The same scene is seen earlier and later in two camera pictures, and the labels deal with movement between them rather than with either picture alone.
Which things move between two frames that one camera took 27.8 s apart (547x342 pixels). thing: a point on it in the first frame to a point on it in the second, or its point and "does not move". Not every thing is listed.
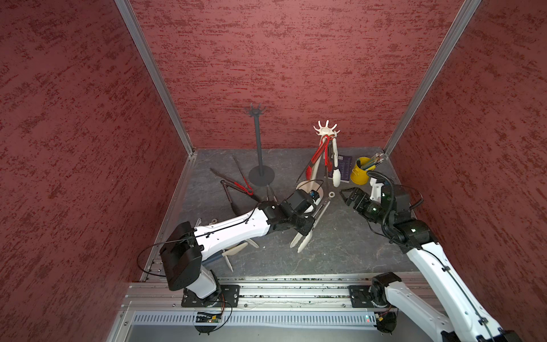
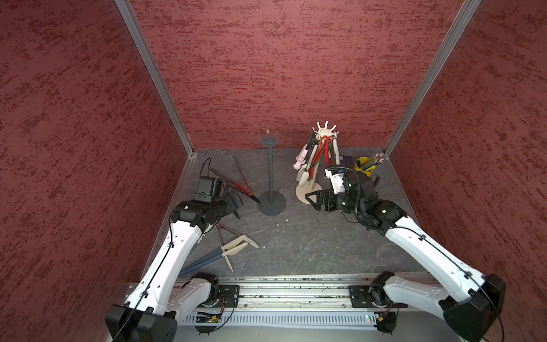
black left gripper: (309, 221) to (230, 206)
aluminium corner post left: (134, 26) does not move
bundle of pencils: (374, 160) does not move
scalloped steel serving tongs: (308, 236) to (303, 173)
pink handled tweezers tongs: (273, 192) to (300, 157)
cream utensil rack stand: (314, 187) does not move
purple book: (344, 164) does not move
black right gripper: (358, 204) to (328, 194)
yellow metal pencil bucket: (360, 176) does not move
